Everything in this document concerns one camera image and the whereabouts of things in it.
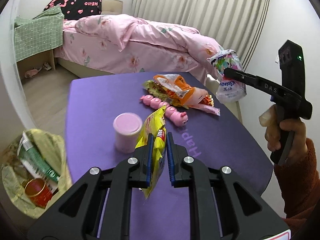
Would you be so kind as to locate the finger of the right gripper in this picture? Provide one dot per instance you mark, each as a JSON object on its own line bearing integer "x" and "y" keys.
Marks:
{"x": 237, "y": 75}

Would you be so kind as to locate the white sneaker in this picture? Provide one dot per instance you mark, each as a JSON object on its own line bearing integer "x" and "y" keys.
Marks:
{"x": 47, "y": 66}

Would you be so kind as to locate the purple table cloth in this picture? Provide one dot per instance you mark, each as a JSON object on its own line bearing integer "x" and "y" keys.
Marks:
{"x": 217, "y": 141}

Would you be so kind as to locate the wooden bedside table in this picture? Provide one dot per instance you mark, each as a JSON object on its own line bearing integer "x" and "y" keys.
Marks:
{"x": 36, "y": 61}

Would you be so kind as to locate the olive yellow snack bag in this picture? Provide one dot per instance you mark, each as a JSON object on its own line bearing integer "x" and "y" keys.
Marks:
{"x": 159, "y": 91}

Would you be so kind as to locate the black hello kitty pillow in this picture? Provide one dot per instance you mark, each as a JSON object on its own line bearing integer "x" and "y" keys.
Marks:
{"x": 76, "y": 9}

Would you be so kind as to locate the pink cylindrical jar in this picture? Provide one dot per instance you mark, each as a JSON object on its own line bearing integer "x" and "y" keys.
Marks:
{"x": 127, "y": 127}

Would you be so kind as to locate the person right hand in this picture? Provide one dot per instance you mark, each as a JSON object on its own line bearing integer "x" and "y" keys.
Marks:
{"x": 299, "y": 148}

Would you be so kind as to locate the beige pleated curtain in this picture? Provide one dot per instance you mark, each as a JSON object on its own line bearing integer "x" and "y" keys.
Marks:
{"x": 235, "y": 24}

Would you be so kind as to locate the green checkered cloth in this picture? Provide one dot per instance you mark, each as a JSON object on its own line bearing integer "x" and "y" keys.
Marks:
{"x": 42, "y": 33}

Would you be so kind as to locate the red gold snack wrapper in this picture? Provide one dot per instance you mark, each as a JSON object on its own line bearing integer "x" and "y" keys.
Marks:
{"x": 207, "y": 105}

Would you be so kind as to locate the colorful pastel snack bag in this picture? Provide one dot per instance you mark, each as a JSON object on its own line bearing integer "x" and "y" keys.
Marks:
{"x": 229, "y": 90}

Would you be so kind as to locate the pink slipper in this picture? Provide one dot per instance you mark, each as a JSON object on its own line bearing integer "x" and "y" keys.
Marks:
{"x": 32, "y": 72}

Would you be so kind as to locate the red paper cup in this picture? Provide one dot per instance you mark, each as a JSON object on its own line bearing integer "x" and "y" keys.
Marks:
{"x": 38, "y": 192}

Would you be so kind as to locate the green white snack bag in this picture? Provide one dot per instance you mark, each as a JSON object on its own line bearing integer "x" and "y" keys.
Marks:
{"x": 32, "y": 160}

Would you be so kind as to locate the red fuzzy sleeve forearm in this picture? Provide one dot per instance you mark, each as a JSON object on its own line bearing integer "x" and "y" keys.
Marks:
{"x": 299, "y": 185}

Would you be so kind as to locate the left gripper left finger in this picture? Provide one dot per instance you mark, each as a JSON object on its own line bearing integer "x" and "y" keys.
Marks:
{"x": 134, "y": 172}

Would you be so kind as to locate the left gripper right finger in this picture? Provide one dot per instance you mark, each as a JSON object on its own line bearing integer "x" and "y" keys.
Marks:
{"x": 186, "y": 171}

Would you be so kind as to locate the orange white snack bag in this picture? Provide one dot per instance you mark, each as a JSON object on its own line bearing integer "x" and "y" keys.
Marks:
{"x": 177, "y": 87}

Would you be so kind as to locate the pink caterpillar toy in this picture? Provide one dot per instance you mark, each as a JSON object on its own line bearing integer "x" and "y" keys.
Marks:
{"x": 179, "y": 119}

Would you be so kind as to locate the yellow pink chip bag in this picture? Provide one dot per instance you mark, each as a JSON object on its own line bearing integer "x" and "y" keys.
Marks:
{"x": 154, "y": 125}

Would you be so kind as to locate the pink floral duvet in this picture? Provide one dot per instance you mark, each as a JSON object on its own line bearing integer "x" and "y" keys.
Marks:
{"x": 121, "y": 44}

